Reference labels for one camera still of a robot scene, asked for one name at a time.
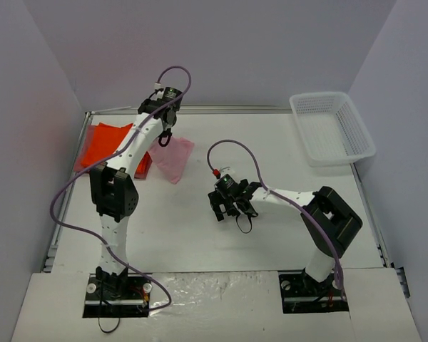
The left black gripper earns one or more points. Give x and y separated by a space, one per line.
168 118

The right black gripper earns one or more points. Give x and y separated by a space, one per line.
222 204

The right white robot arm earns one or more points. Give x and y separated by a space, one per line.
330 221

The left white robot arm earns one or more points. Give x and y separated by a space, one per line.
112 189

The folded orange t shirt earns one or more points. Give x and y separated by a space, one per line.
100 142

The white plastic basket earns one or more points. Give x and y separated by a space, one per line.
331 129

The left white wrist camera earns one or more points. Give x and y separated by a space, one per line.
158 89

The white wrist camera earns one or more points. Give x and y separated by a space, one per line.
158 89
222 171

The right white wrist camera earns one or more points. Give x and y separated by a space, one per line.
222 171

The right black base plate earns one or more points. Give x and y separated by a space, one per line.
301 294

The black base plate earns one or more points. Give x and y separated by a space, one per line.
133 302
301 294

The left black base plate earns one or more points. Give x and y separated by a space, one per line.
133 302

